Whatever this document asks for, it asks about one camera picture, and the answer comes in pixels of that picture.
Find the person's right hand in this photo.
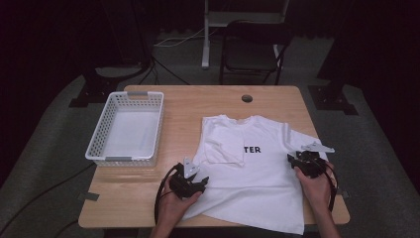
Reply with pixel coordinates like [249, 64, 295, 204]
[293, 161, 335, 210]

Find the white floor cable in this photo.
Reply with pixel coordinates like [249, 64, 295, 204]
[154, 27, 214, 48]

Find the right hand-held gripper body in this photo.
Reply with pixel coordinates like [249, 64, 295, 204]
[294, 141, 336, 179]

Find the black stand base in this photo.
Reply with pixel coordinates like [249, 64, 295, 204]
[307, 82, 360, 116]
[68, 64, 152, 109]

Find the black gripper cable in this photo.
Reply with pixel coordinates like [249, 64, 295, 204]
[154, 167, 179, 226]
[324, 162, 339, 213]

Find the black folding chair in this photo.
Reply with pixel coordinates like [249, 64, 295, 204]
[218, 19, 294, 86]

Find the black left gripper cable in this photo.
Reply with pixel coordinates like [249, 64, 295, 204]
[154, 167, 179, 226]

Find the white T-shirt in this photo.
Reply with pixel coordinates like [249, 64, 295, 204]
[180, 114, 329, 236]

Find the black floor cable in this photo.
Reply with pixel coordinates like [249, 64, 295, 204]
[138, 54, 191, 86]
[0, 161, 97, 236]

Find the person's left hand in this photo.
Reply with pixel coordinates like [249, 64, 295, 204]
[160, 178, 203, 227]

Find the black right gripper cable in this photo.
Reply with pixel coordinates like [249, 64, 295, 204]
[324, 162, 339, 213]

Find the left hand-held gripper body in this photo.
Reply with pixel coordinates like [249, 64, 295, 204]
[168, 156, 206, 200]

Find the white plastic basket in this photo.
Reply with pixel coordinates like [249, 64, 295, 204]
[84, 90, 165, 168]

